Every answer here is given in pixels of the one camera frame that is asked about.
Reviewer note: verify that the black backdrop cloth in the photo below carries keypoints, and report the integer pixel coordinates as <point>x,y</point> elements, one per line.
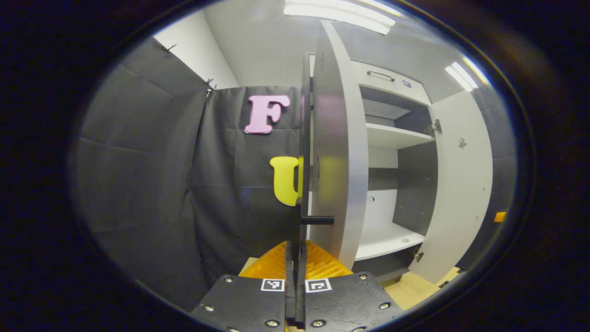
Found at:
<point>138,184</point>

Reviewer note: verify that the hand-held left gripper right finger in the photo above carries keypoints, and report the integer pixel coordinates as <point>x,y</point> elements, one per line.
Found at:
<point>345,302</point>

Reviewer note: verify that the grey cabinet drawer front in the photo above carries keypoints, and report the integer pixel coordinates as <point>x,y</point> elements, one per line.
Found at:
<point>357,74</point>

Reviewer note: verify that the small ceiling light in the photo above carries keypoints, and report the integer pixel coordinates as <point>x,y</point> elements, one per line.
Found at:
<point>465,74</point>

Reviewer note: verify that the white cabinet shelf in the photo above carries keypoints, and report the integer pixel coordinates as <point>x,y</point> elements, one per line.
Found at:
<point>387,240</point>
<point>396,136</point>

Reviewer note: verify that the long ceiling light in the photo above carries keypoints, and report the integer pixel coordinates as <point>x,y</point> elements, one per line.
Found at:
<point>341,14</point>

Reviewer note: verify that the grey shoe cabinet door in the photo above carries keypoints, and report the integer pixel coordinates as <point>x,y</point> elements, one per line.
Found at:
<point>341,138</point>
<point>461,184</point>

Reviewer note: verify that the grey double-door shoe cabinet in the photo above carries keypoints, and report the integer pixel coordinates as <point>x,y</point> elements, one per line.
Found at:
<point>415,184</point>

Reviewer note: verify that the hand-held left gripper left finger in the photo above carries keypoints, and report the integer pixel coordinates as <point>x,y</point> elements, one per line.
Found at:
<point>244,304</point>

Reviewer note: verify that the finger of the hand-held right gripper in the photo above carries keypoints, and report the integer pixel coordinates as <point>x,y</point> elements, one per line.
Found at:
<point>500,216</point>

